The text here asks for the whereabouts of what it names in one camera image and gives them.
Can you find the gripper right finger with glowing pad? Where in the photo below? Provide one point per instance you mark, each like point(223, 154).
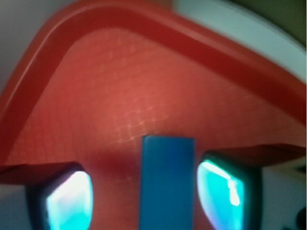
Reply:
point(262, 187)

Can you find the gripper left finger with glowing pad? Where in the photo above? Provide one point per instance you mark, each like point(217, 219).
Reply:
point(50, 196)

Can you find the blue rectangular block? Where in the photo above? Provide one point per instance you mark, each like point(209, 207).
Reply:
point(167, 183)

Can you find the red plastic tray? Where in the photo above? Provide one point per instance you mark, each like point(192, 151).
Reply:
point(101, 74)

